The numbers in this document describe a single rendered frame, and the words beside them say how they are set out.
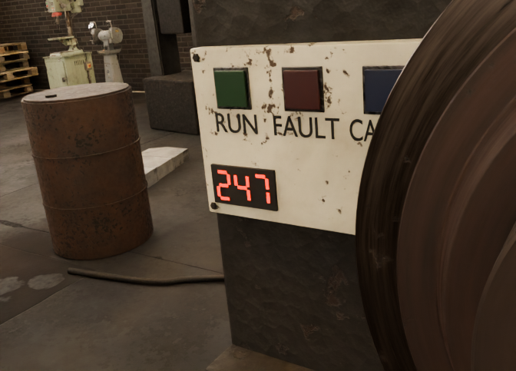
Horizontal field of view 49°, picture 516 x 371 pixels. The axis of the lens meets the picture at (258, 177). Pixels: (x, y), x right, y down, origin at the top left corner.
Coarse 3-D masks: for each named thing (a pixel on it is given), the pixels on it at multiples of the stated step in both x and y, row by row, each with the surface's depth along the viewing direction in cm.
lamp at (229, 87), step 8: (216, 72) 56; (224, 72) 55; (232, 72) 55; (240, 72) 54; (216, 80) 56; (224, 80) 56; (232, 80) 55; (240, 80) 55; (216, 88) 57; (224, 88) 56; (232, 88) 56; (240, 88) 55; (224, 96) 56; (232, 96) 56; (240, 96) 55; (224, 104) 57; (232, 104) 56; (240, 104) 56
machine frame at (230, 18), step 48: (192, 0) 58; (240, 0) 55; (288, 0) 52; (336, 0) 50; (384, 0) 47; (432, 0) 45; (240, 240) 65; (288, 240) 61; (336, 240) 57; (240, 288) 67; (288, 288) 63; (336, 288) 59; (240, 336) 69; (288, 336) 65; (336, 336) 61
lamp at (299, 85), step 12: (288, 72) 52; (300, 72) 51; (312, 72) 50; (288, 84) 52; (300, 84) 51; (312, 84) 51; (288, 96) 52; (300, 96) 52; (312, 96) 51; (288, 108) 53; (300, 108) 52; (312, 108) 51
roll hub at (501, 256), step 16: (512, 240) 24; (512, 256) 24; (496, 272) 25; (512, 272) 24; (496, 288) 25; (512, 288) 25; (480, 304) 26; (496, 304) 25; (512, 304) 25; (480, 320) 26; (496, 320) 25; (512, 320) 25; (480, 336) 26; (496, 336) 26; (512, 336) 25; (480, 352) 26; (496, 352) 26; (512, 352) 25; (480, 368) 27; (496, 368) 26; (512, 368) 26
